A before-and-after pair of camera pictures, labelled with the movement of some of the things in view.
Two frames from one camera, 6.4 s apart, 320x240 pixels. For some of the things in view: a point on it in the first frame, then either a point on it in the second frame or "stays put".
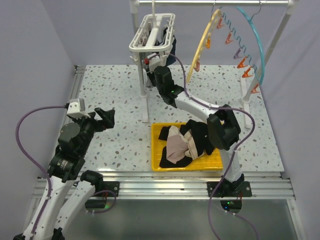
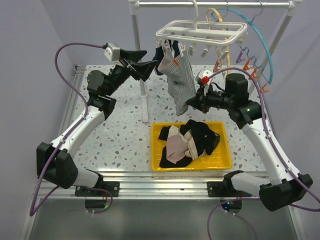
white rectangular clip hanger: x=155 y=31 -> x=201 y=33
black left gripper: x=108 y=121 -> x=142 y=69
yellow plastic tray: x=212 y=162 stays put
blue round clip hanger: x=263 y=62 -> x=252 y=22
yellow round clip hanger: x=205 y=39 -> x=226 y=38
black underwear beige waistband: x=196 y=133 stays put
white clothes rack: x=291 y=6 stays put
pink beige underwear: x=177 y=144 stays put
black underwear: x=164 y=163 stays put
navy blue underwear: x=172 y=58 -> x=160 y=51
